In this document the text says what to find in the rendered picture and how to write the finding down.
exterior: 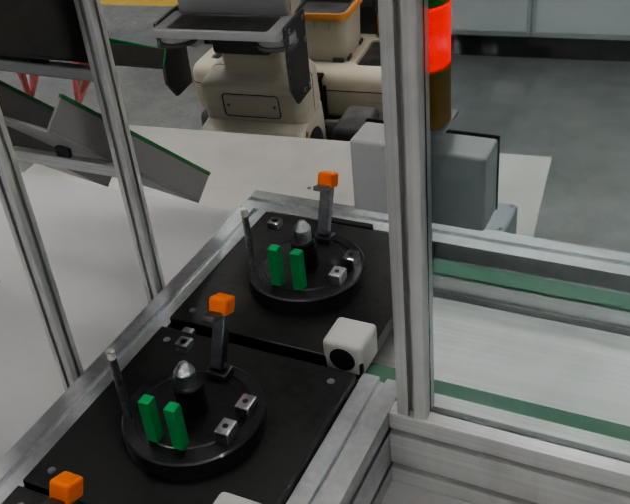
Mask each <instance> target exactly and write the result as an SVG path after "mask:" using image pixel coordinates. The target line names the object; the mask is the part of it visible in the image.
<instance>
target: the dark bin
mask: <svg viewBox="0 0 630 504"><path fill-rule="evenodd" d="M109 42H110V46H111V50H112V55H113V59H114V63H115V65H116V66H128V67H139V68H151V69H162V70H163V69H164V66H165V58H166V49H162V48H158V47H153V46H148V45H143V44H138V43H133V42H128V41H123V40H118V39H113V38H109ZM0 56H12V57H23V58H35V59H46V60H58V61H70V62H81V63H89V62H88V58H87V53H86V49H85V45H84V41H83V37H82V33H81V29H80V25H79V21H78V17H77V13H76V9H75V5H74V1H73V0H0Z"/></svg>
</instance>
